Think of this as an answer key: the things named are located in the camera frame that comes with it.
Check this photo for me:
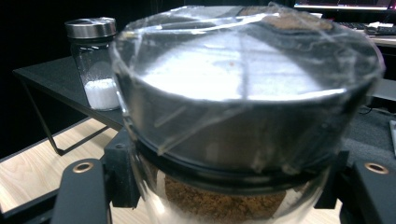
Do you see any black keyboard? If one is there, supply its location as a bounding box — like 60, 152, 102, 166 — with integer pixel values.
335, 21, 368, 31

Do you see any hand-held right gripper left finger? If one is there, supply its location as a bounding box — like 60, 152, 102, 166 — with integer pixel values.
103, 127, 142, 209

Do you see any black low metal shelf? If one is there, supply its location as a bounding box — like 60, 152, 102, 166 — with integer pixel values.
12, 55, 396, 157

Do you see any computer monitor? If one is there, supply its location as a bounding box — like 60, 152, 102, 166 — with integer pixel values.
293, 0, 396, 12

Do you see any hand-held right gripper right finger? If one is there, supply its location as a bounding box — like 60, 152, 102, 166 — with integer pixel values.
313, 150, 350, 210

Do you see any glass salt jar silver lid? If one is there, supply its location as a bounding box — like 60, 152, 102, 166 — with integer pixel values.
64, 17, 123, 112

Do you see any glass brown spice jar silver lid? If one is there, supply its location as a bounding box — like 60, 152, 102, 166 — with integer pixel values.
110, 3, 386, 224

